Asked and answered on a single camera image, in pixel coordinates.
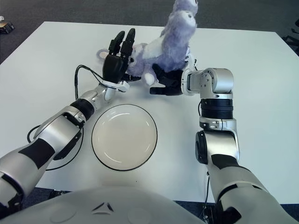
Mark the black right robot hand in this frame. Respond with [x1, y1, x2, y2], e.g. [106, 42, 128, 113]
[149, 64, 187, 96]

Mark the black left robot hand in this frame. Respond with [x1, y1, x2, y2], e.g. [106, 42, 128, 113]
[102, 28, 141, 84]

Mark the purple plush bear doll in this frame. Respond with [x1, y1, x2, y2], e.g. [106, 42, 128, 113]
[97, 0, 199, 85]

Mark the white plate with black rim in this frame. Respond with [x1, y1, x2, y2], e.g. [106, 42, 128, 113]
[91, 104, 158, 172]

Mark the white left wrist connector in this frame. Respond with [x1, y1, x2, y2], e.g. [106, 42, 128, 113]
[100, 80, 130, 93]

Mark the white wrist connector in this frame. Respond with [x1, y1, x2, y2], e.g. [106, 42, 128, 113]
[100, 80, 130, 93]
[184, 48, 198, 70]

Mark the white right wrist connector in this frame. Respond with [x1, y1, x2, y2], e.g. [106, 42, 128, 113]
[184, 48, 198, 70]

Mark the black and yellow box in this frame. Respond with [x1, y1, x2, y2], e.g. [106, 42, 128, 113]
[0, 21, 15, 35]

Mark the black office chair base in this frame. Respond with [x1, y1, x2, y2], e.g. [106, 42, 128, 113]
[282, 28, 299, 53]

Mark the grey robot torso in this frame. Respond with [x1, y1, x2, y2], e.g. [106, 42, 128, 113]
[0, 186, 204, 224]

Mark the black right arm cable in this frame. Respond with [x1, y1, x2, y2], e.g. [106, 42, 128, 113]
[198, 100, 211, 217]

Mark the metal bracket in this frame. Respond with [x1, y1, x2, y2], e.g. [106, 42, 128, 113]
[202, 205, 220, 224]

